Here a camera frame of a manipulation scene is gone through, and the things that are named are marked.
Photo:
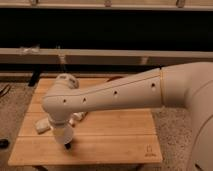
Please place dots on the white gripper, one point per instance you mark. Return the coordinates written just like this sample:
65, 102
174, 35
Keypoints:
58, 123

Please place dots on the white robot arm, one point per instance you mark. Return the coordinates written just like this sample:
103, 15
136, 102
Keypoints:
189, 86

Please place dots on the white wrapped eraser block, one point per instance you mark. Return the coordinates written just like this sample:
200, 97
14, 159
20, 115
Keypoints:
42, 125

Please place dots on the black marker eraser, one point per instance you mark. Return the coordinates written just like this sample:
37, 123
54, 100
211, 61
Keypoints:
68, 146

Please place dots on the white tube with cap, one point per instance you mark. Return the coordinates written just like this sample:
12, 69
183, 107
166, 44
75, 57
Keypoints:
77, 117

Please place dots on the wooden table board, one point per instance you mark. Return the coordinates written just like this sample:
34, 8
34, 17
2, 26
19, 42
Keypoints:
104, 137

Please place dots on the black object on floor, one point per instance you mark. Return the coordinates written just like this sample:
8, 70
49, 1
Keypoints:
4, 143

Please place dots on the black table leg bracket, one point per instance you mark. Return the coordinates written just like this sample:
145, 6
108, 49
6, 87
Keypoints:
34, 78

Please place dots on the metal rail beam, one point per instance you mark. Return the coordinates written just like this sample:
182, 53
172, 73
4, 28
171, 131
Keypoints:
113, 57

